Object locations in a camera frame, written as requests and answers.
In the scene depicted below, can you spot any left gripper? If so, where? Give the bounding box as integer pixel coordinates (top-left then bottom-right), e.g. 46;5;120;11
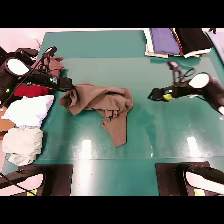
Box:
49;77;75;93

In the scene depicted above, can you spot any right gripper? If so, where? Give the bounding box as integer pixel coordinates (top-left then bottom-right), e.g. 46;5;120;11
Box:
147;85;176;102

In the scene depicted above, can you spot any brown T-shirt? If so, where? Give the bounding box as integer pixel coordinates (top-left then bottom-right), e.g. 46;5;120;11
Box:
59;83;135;148

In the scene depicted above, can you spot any mauve brown garment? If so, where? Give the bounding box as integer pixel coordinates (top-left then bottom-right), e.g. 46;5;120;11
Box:
49;56;65;79

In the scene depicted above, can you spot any red garment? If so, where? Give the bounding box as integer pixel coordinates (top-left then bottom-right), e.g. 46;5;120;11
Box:
13;84;52;99

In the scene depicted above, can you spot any black garment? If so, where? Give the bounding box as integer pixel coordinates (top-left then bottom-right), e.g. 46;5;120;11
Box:
0;46;39;68
174;28;214;55

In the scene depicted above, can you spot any purple blue garment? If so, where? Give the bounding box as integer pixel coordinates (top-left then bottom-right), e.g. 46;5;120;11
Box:
148;28;181;56

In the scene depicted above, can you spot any cream garment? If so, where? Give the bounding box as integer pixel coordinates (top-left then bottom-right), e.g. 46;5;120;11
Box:
1;126;45;167

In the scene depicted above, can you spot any pale lilac garment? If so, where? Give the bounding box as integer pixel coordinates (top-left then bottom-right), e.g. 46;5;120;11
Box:
208;31;224;58

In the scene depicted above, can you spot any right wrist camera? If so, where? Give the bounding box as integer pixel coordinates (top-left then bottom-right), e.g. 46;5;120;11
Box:
167;60;197;85

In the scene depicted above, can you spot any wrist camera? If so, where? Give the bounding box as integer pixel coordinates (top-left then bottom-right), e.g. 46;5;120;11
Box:
167;60;197;85
39;45;58;69

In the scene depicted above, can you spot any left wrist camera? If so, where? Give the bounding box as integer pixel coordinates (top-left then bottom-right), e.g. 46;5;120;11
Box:
39;45;58;69

